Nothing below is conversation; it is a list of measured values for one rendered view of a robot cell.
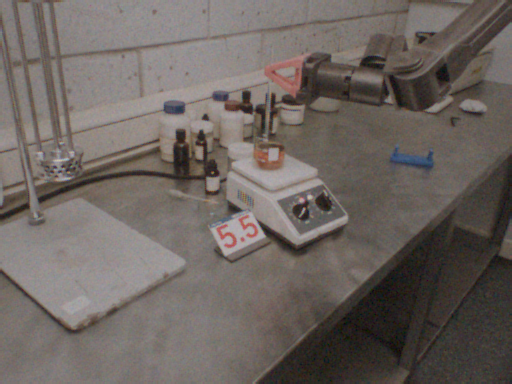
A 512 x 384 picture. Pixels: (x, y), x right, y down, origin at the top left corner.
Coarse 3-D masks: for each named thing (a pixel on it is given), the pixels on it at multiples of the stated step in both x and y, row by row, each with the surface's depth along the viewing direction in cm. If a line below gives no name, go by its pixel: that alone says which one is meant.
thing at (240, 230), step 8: (248, 216) 82; (224, 224) 79; (232, 224) 80; (240, 224) 81; (248, 224) 82; (256, 224) 83; (216, 232) 78; (224, 232) 79; (232, 232) 79; (240, 232) 80; (248, 232) 81; (256, 232) 82; (224, 240) 78; (232, 240) 79; (240, 240) 79; (248, 240) 80; (224, 248) 77
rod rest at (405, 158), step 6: (396, 144) 116; (396, 150) 115; (432, 150) 115; (390, 156) 118; (396, 156) 116; (402, 156) 116; (408, 156) 117; (414, 156) 117; (420, 156) 117; (432, 156) 114; (408, 162) 115; (414, 162) 115; (420, 162) 114; (426, 162) 114; (432, 162) 114
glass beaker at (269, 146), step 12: (252, 120) 86; (264, 120) 87; (276, 120) 87; (264, 132) 82; (276, 132) 82; (264, 144) 83; (276, 144) 83; (264, 156) 84; (276, 156) 84; (264, 168) 85; (276, 168) 86
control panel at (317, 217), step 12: (300, 192) 84; (312, 192) 85; (288, 204) 82; (312, 204) 84; (336, 204) 86; (288, 216) 80; (312, 216) 82; (324, 216) 83; (336, 216) 84; (300, 228) 79; (312, 228) 80
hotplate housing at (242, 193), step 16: (240, 176) 88; (240, 192) 87; (256, 192) 84; (272, 192) 83; (288, 192) 84; (240, 208) 89; (256, 208) 85; (272, 208) 81; (272, 224) 82; (288, 224) 80; (336, 224) 84; (288, 240) 81; (304, 240) 79
